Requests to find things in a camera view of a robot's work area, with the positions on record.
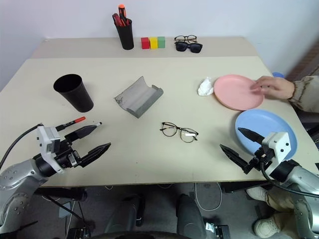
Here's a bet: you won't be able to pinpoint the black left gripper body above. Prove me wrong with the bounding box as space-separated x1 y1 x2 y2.
53 139 83 169

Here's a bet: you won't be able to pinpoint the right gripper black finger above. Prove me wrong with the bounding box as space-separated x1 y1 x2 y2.
237 127 266 146
219 144 251 174

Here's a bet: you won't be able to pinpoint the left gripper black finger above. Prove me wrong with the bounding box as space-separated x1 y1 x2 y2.
65 124 100 141
79 142 112 168

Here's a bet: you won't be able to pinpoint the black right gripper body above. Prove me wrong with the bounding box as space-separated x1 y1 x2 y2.
245 146 274 173

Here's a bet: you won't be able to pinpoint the black marker with red cap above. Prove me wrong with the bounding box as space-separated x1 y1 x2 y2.
55 116 86 132

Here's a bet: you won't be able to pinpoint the blue plastic plate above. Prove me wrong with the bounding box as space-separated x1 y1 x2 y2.
235 109 298 160

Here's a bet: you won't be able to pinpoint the pink plastic plate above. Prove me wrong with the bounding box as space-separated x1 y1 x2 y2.
213 74 264 112

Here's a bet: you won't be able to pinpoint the thin tortoise frame glasses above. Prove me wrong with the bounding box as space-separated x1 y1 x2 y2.
159 121 199 143

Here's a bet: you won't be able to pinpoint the grey felt glasses case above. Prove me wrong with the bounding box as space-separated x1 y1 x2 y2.
114 76 164 119

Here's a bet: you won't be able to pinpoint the white tissue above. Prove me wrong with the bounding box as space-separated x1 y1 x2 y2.
197 77 214 96

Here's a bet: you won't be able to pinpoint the person's bare hand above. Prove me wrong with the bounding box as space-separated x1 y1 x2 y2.
250 76 296 100

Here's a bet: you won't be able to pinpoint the wide black plastic cup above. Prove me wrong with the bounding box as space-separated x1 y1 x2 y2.
53 74 95 113

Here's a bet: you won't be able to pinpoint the black table support bar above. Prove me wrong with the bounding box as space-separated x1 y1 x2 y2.
34 187 88 201

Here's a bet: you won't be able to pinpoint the white sneaker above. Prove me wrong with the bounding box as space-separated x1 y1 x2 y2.
246 186 269 201
254 217 280 239

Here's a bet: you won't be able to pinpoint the person's beige trouser leg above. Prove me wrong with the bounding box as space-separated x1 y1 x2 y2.
265 187 296 213

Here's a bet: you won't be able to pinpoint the dark rounded robot leg shape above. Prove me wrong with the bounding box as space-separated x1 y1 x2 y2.
175 194 208 239
104 194 146 235

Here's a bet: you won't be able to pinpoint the tall black tool holder cup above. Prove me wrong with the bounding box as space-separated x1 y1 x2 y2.
115 18 135 50

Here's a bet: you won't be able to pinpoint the black sunglasses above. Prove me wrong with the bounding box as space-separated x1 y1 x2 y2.
175 41 203 54

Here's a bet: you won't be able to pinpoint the brown framed clear glasses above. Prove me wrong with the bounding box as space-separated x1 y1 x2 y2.
174 35 198 44

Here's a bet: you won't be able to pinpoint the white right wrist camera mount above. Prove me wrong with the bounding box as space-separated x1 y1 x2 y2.
261 131 292 164

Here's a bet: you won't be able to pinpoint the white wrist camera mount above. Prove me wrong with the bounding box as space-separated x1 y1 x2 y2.
36 125 64 174
261 131 292 164

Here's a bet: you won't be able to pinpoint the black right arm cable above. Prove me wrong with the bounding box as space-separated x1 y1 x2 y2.
260 161 319 200

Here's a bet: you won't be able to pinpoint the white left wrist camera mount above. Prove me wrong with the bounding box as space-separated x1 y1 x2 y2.
36 125 64 174

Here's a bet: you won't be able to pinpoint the white floor cable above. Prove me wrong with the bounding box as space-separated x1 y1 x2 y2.
194 182 223 211

